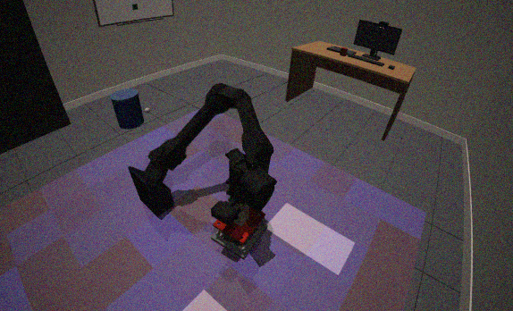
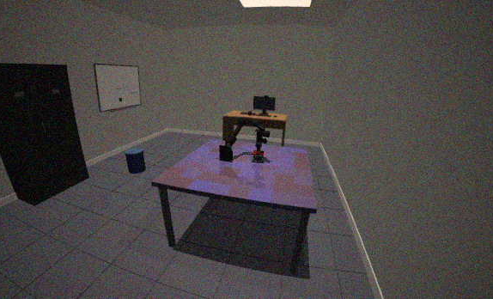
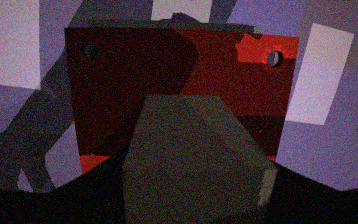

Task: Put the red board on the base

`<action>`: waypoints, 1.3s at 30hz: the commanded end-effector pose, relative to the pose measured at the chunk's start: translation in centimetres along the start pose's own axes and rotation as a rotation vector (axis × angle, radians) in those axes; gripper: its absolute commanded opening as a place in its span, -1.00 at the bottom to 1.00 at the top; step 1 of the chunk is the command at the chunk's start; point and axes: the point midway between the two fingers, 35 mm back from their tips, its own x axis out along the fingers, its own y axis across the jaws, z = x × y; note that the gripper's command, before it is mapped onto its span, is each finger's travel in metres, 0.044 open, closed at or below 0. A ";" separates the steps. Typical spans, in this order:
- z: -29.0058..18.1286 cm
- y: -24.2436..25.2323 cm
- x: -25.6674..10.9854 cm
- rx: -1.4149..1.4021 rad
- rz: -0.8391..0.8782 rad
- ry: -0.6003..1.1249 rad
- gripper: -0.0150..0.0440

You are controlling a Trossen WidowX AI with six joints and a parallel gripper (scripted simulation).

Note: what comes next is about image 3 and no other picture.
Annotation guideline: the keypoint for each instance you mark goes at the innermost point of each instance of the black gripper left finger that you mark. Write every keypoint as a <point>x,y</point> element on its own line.
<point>95,197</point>

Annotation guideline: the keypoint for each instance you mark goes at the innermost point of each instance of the red board with square handle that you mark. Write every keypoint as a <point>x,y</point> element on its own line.
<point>202,111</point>

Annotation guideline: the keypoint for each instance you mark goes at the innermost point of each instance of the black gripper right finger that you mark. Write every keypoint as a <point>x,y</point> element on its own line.
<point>296,199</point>

